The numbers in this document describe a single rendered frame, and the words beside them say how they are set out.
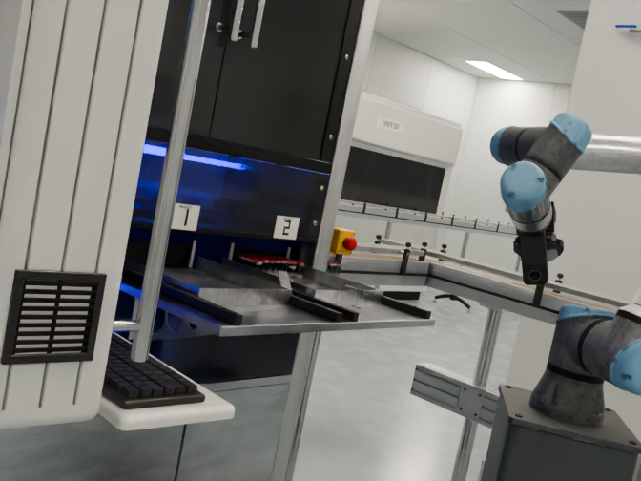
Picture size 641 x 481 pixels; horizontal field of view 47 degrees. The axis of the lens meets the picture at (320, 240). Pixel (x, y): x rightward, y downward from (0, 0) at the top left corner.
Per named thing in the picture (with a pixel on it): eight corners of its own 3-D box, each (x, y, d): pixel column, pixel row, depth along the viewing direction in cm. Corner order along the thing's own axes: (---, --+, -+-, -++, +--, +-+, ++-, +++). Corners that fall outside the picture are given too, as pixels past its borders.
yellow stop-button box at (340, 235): (318, 248, 216) (322, 224, 216) (334, 250, 222) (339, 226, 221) (337, 254, 211) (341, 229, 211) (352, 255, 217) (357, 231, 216)
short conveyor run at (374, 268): (299, 284, 218) (309, 233, 216) (264, 272, 228) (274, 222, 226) (428, 287, 269) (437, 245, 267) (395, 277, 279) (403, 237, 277)
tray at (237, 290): (106, 265, 167) (108, 251, 167) (196, 269, 186) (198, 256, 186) (196, 305, 145) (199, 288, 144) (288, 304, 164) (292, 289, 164)
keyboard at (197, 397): (16, 328, 132) (18, 315, 131) (89, 327, 141) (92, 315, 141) (123, 410, 103) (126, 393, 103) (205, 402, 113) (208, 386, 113)
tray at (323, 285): (220, 270, 192) (222, 257, 192) (289, 273, 212) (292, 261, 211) (313, 304, 170) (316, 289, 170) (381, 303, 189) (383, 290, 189)
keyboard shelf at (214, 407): (-45, 340, 127) (-43, 324, 127) (103, 337, 147) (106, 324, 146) (64, 443, 95) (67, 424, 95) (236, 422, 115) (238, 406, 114)
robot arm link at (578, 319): (581, 362, 160) (595, 302, 159) (624, 382, 147) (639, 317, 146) (535, 356, 156) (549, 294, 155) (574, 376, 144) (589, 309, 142)
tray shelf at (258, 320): (85, 273, 164) (86, 265, 163) (300, 280, 216) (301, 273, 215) (219, 336, 132) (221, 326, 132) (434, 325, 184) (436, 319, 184)
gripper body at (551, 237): (558, 213, 147) (552, 188, 136) (558, 253, 144) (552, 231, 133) (518, 215, 149) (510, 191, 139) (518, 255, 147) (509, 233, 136)
